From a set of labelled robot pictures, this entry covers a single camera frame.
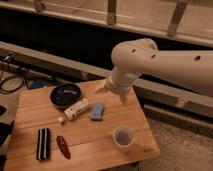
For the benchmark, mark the blue sponge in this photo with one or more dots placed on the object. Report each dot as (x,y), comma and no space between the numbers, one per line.
(97,111)

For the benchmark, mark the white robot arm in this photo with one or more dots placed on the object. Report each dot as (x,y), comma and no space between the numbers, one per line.
(190,69)

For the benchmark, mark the blue device on floor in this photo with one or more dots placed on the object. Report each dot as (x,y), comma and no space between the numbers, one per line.
(36,83)

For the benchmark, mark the wooden table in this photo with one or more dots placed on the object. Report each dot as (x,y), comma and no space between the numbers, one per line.
(90,142)

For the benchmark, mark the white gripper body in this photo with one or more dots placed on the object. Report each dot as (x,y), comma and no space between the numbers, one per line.
(119,82)

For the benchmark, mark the black ceramic bowl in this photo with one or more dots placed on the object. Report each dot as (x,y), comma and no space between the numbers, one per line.
(65,95)

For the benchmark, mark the black white striped block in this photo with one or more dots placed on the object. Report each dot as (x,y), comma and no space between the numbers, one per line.
(43,144)

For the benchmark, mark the small white cube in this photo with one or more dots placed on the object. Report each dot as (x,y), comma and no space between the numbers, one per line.
(61,119)

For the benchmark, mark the dark red oval object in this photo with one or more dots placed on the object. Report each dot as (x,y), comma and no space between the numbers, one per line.
(63,147)

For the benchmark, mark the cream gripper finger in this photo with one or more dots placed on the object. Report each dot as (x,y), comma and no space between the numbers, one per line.
(101,89)
(124,99)

